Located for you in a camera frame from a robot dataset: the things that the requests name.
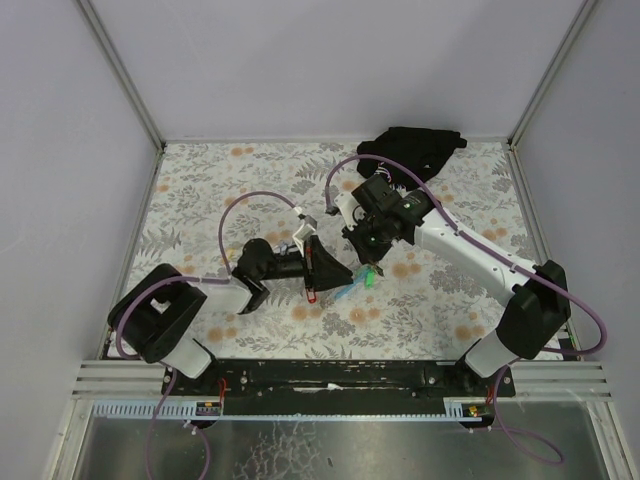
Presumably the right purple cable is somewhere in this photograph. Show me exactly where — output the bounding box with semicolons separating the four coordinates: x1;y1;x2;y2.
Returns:
323;155;609;464

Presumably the white cable duct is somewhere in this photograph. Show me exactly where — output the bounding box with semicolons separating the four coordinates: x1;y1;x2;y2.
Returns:
92;400;493;426

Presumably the grey keyring with blue handle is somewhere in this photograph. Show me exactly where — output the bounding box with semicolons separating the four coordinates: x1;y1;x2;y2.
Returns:
333;272;367;300

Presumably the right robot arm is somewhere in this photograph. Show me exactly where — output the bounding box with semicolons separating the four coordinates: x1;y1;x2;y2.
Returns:
333;175;571;378

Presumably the green key tag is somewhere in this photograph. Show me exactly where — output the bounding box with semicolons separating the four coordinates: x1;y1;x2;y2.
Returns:
357;266;378;290

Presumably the purple cable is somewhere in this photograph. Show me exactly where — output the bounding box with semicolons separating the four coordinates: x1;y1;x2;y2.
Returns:
114;191;301;480
323;155;609;464

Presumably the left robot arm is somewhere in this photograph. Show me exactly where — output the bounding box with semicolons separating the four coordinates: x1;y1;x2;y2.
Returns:
107;235;353;379

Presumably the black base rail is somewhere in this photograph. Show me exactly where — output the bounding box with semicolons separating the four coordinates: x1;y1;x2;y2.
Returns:
171;359;515;413

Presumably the black cloth bag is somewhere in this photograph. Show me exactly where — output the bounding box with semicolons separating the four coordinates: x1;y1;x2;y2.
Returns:
356;127;467;191

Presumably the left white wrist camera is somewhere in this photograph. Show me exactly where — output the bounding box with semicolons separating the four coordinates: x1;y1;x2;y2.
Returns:
292;212;317;252

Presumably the floral table mat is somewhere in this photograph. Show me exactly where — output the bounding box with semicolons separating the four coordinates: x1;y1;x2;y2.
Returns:
128;142;536;360

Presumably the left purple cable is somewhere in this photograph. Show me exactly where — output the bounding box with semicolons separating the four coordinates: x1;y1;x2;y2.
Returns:
114;191;301;480

